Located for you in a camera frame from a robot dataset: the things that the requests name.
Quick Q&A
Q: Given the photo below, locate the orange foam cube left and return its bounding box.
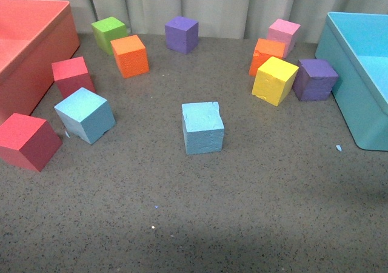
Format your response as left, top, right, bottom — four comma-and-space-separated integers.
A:
110, 35, 149, 79

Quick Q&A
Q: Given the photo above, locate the grey curtain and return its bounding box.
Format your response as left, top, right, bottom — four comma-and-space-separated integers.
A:
0, 0, 388, 44

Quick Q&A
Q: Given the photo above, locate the light blue plastic bin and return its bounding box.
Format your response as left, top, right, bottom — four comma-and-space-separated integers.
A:
315, 12, 387, 151

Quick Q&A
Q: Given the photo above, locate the orange foam cube right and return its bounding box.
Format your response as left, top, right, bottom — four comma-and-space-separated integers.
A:
249, 38, 286, 76

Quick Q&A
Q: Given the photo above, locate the yellow foam cube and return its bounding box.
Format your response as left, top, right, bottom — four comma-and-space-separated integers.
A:
252, 57, 299, 106

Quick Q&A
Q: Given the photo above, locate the red plastic bin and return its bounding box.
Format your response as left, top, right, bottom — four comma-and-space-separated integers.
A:
1, 0, 79, 122

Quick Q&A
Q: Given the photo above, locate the red foam cube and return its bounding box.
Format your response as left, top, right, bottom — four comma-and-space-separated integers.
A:
52, 56, 95, 98
1, 113, 62, 172

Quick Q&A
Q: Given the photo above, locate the red foam cube front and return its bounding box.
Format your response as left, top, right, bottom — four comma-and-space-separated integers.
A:
1, 113, 62, 172

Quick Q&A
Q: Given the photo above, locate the purple foam cube right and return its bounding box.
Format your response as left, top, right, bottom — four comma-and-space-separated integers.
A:
292, 59, 339, 101

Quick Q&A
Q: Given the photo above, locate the orange foam cube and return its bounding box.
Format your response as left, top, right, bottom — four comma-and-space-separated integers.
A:
110, 35, 149, 79
249, 38, 286, 76

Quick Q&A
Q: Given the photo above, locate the purple foam cube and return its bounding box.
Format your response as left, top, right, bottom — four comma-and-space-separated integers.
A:
292, 59, 339, 101
165, 16, 199, 54

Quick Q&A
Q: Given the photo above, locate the purple foam cube back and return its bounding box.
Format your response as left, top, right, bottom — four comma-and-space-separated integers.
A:
165, 16, 199, 54

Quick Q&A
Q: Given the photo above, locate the green foam cube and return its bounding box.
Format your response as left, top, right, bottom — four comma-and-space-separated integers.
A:
91, 16, 128, 55

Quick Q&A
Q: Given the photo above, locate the pink foam cube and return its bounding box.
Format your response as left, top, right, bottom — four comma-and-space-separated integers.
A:
267, 19, 301, 58

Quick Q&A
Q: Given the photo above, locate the light blue foam cube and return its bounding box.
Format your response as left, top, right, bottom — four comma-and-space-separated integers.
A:
55, 87, 116, 144
181, 101, 224, 155

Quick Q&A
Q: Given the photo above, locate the red foam cube back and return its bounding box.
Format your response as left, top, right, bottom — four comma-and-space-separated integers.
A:
52, 56, 95, 98

